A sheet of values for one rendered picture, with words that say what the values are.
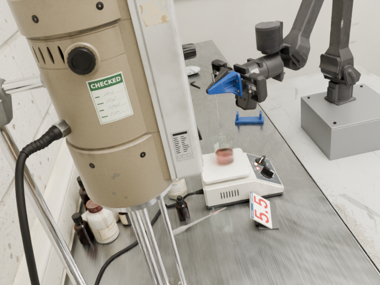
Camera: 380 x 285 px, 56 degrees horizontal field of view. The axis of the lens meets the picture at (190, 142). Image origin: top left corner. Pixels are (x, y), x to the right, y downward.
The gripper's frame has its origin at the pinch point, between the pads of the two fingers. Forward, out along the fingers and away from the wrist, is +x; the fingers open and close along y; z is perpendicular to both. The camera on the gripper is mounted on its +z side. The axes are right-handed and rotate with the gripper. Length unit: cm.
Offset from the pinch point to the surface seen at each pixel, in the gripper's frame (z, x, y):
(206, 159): 20.1, 5.2, 3.9
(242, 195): 26.1, 3.0, -8.1
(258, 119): 28.3, -26.0, 21.6
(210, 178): 20.0, 8.7, -3.9
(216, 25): 22, -76, 120
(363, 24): 42, -161, 84
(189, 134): -17, 27, -39
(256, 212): 25.7, 4.6, -15.4
